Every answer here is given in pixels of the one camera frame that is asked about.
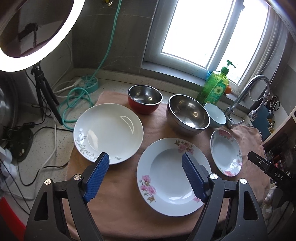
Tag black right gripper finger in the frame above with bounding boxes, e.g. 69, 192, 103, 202
247, 151, 293, 186

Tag black cable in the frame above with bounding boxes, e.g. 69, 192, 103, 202
0, 101, 75, 214

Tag black tripod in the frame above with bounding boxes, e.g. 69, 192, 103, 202
31, 63, 63, 125

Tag white plate grey leaf pattern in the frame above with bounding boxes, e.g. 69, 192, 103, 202
73, 103, 144, 165

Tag chrome kitchen faucet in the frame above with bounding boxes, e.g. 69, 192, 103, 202
223, 74, 272, 130

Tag small pink-flowered white plate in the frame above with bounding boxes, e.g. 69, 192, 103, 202
210, 129, 243, 177

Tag red steel bowl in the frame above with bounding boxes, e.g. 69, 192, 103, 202
127, 85, 163, 114

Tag teal hose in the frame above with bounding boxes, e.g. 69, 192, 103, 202
58, 0, 123, 124

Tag pink cloth mat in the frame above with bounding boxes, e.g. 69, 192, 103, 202
63, 90, 272, 239

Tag black adapter device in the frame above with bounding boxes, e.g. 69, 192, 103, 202
9, 127, 34, 162

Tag white plate pink flowers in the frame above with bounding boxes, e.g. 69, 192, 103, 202
137, 138, 211, 217

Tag black scissors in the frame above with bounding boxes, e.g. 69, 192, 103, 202
267, 95, 280, 112

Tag window frame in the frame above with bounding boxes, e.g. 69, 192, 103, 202
144, 1, 281, 93

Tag small light blue bowl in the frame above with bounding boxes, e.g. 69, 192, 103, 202
204, 103, 226, 128

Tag white ring light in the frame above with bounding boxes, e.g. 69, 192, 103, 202
1, 1, 85, 72

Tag blue knife holder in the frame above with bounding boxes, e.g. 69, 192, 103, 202
252, 105, 274, 138

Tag green dish soap bottle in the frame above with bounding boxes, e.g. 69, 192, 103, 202
196, 60, 235, 104

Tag white cable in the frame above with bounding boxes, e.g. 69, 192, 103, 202
18, 41, 75, 172

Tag large stainless steel bowl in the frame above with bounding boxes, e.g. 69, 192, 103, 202
166, 94, 210, 137

